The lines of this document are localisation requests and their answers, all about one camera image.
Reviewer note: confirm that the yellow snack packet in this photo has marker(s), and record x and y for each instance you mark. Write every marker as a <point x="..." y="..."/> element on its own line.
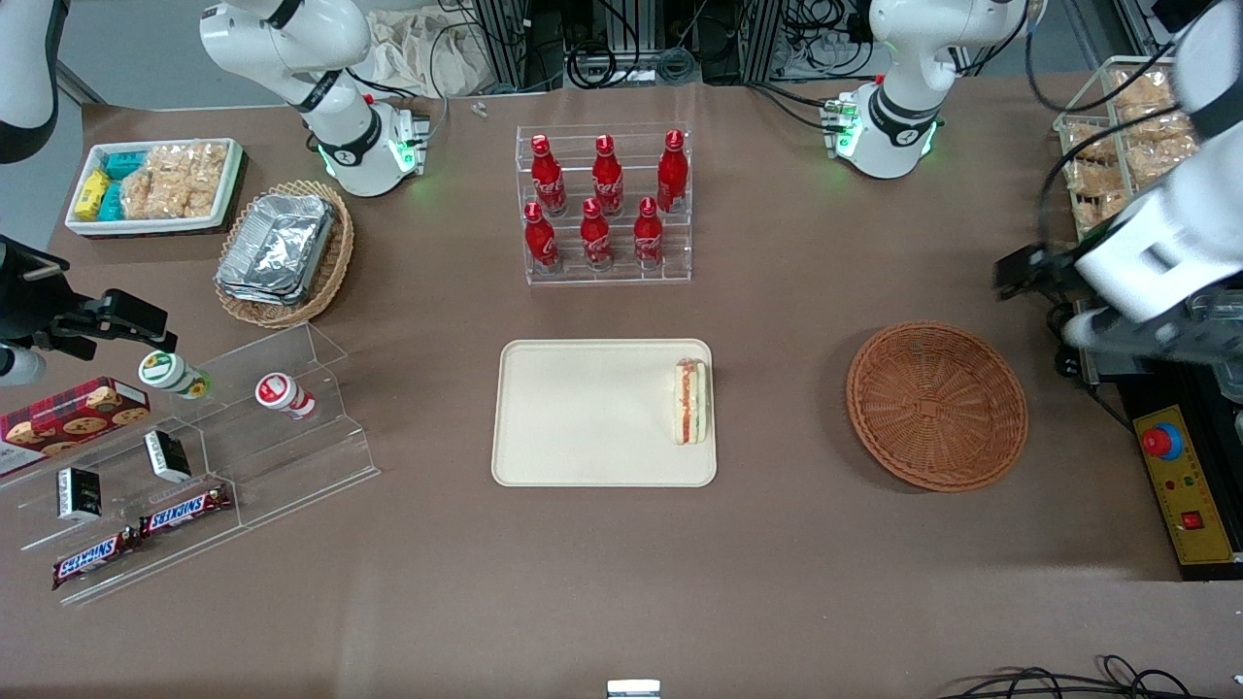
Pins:
<point x="93" y="194"/>

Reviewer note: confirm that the teal snack packet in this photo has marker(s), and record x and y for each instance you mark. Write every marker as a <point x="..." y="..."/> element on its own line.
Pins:
<point x="112" y="201"/>
<point x="124" y="163"/>

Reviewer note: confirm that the clear plastic container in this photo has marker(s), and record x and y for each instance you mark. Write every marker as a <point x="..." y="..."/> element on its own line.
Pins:
<point x="1226" y="381"/>

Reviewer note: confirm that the white box edge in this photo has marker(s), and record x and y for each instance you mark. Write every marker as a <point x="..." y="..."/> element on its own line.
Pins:
<point x="633" y="688"/>

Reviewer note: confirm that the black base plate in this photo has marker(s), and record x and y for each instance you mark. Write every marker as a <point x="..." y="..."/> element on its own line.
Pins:
<point x="1160" y="388"/>

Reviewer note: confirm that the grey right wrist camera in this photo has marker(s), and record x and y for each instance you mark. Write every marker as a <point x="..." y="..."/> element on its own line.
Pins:
<point x="17" y="366"/>

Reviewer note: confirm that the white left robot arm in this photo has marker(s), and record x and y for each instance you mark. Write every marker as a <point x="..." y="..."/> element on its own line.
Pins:
<point x="913" y="92"/>

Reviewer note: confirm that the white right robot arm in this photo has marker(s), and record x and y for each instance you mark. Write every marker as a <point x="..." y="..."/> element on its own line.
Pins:
<point x="291" y="44"/>

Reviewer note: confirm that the red cola bottle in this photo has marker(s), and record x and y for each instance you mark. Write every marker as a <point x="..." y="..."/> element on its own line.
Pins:
<point x="595" y="238"/>
<point x="607" y="180"/>
<point x="541" y="241"/>
<point x="672" y="175"/>
<point x="648" y="236"/>
<point x="548" y="180"/>

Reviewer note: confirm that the triangular sandwich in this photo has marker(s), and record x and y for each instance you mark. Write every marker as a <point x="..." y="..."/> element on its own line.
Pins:
<point x="691" y="403"/>

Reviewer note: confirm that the white cloth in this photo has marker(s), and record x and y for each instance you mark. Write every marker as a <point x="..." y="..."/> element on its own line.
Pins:
<point x="418" y="53"/>

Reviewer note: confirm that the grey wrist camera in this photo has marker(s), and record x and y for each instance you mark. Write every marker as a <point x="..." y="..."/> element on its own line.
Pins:
<point x="1146" y="335"/>
<point x="17" y="366"/>

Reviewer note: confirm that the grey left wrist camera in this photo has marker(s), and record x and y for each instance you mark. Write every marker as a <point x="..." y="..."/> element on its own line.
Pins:
<point x="1146" y="335"/>

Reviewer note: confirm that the brown wicker basket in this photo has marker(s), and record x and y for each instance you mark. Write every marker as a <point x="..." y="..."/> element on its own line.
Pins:
<point x="937" y="408"/>

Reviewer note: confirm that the clear rice cracker bag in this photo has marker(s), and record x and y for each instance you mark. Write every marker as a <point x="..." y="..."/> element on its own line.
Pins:
<point x="1092" y="146"/>
<point x="1151" y="126"/>
<point x="1141" y="92"/>
<point x="175" y="180"/>
<point x="1092" y="194"/>

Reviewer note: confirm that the light wicker oval basket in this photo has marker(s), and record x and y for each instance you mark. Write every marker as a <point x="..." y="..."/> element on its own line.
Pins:
<point x="330" y="272"/>

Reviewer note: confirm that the red tartan cookie box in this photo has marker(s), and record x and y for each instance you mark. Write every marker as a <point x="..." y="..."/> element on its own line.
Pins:
<point x="68" y="419"/>

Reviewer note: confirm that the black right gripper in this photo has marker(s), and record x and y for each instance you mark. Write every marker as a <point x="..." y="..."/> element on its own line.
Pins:
<point x="21" y="296"/>

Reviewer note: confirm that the green lid yogurt cup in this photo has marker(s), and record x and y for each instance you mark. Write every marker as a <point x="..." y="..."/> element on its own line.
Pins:
<point x="170" y="374"/>

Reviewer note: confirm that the aluminium foil tray stack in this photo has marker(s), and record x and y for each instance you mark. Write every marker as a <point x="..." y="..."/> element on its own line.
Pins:
<point x="277" y="248"/>

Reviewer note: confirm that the small black white box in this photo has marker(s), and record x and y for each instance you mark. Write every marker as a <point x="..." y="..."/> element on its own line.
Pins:
<point x="80" y="495"/>
<point x="167" y="456"/>

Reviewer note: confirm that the beige plastic tray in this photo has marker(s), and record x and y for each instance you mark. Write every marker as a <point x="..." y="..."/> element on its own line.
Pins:
<point x="583" y="413"/>

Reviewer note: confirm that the red lid yogurt cup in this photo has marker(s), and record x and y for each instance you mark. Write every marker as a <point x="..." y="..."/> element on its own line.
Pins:
<point x="282" y="393"/>

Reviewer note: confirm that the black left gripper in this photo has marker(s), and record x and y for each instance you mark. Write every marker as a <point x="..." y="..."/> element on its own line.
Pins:
<point x="1056" y="262"/>

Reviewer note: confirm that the white rectangular snack tray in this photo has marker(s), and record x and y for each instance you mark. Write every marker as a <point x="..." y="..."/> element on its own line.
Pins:
<point x="231" y="184"/>

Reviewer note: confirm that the clear acrylic bottle rack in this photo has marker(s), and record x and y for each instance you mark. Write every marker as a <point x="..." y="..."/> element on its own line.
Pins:
<point x="680" y="262"/>

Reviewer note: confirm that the grey metal plate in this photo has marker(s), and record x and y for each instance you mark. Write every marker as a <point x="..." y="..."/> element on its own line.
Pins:
<point x="1102" y="371"/>

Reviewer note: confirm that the yellow emergency stop box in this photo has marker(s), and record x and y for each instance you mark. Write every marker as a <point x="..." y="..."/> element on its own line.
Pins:
<point x="1190" y="485"/>

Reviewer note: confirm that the clear acrylic step display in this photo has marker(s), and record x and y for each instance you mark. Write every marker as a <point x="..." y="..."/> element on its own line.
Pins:
<point x="291" y="456"/>

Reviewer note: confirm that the brown Snickers bar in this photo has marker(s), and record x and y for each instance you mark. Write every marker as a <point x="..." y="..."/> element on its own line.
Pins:
<point x="184" y="510"/>
<point x="92" y="561"/>

